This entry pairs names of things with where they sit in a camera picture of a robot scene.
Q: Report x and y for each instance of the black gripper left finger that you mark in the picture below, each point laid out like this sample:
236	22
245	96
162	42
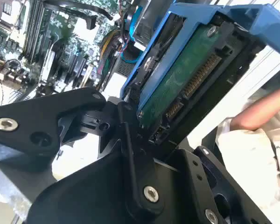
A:
25	137

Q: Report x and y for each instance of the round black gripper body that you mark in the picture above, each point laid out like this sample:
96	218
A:
88	191

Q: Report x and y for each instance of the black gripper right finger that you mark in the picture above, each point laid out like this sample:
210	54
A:
191	168

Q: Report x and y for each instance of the hard disk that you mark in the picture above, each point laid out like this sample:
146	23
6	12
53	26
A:
177	81

